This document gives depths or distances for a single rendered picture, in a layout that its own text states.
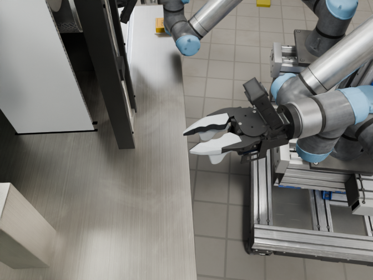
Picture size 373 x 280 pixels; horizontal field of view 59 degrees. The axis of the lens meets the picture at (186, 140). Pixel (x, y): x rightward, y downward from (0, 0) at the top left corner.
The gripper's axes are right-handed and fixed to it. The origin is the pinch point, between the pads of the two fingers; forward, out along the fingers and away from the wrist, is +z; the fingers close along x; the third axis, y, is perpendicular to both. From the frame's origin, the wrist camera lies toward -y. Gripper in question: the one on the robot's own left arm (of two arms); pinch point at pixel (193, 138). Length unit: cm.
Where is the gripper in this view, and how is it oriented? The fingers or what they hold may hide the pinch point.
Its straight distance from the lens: 59.1
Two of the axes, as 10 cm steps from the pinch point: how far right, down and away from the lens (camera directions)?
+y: 0.2, 6.3, 7.7
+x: -2.9, -7.4, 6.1
